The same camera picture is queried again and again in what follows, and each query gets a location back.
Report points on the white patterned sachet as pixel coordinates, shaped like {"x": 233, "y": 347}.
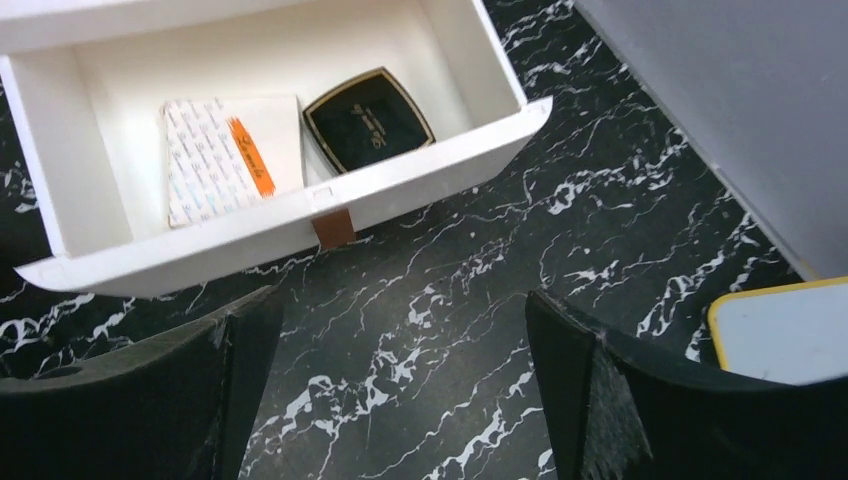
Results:
{"x": 214, "y": 166}

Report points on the whiteboard with yellow frame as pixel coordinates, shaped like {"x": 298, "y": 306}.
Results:
{"x": 793, "y": 334}

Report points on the white top drawer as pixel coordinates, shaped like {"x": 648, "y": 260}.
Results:
{"x": 88, "y": 118}

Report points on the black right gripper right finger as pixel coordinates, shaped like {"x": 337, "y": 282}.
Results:
{"x": 618, "y": 407}

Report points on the white three-drawer organizer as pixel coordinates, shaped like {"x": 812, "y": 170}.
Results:
{"x": 39, "y": 24}

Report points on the black square compact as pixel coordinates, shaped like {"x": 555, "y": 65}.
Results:
{"x": 365, "y": 120}

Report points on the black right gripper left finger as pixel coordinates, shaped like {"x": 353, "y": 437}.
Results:
{"x": 178, "y": 405}

